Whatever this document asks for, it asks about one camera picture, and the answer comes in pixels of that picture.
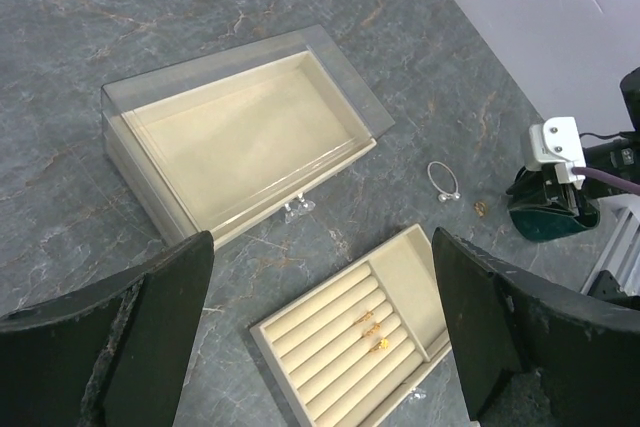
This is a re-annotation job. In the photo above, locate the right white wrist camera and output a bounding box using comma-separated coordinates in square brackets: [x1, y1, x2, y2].
[521, 116, 586, 190]

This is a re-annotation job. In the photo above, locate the beige ring slot tray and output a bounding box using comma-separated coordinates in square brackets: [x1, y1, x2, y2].
[250, 224, 451, 426]

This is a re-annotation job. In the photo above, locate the beige open jewelry box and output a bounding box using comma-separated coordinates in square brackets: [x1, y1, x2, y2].
[101, 25, 394, 247]

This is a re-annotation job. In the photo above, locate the dark green mug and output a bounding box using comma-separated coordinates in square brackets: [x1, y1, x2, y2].
[505, 166, 601, 241]

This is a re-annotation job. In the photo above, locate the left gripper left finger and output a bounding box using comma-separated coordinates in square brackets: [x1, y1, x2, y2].
[1, 231, 214, 426]

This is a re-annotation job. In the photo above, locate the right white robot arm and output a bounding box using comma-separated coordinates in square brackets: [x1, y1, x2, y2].
[580, 68, 639, 199]

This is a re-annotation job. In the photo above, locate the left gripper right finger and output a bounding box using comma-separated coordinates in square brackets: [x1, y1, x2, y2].
[432, 227, 639, 426]

